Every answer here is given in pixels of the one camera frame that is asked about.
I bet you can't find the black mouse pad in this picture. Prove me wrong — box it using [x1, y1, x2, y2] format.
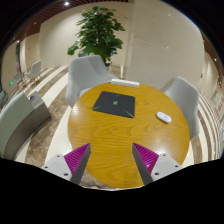
[92, 91, 135, 118]

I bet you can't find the grey chair behind table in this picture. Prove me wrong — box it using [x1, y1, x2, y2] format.
[65, 55, 115, 107]

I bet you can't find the grey chair at right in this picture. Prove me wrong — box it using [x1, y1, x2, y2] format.
[161, 77, 199, 139]

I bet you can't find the green potted plant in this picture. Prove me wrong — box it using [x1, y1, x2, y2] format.
[67, 6, 125, 64]

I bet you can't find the distant white chair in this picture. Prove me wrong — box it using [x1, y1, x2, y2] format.
[26, 61, 41, 83]

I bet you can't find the curved grey-green sofa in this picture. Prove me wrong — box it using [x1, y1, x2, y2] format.
[0, 92, 51, 160]

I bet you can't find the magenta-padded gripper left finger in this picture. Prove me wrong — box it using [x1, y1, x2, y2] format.
[42, 144, 91, 185]

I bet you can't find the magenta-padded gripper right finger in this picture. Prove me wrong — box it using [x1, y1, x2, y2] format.
[132, 143, 182, 185]

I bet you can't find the round wooden table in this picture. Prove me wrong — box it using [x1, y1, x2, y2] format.
[68, 83, 190, 188]

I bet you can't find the white keyboard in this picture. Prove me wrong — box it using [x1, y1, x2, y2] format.
[110, 79, 140, 88]

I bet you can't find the white computer mouse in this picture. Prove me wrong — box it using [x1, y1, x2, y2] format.
[156, 112, 172, 124]

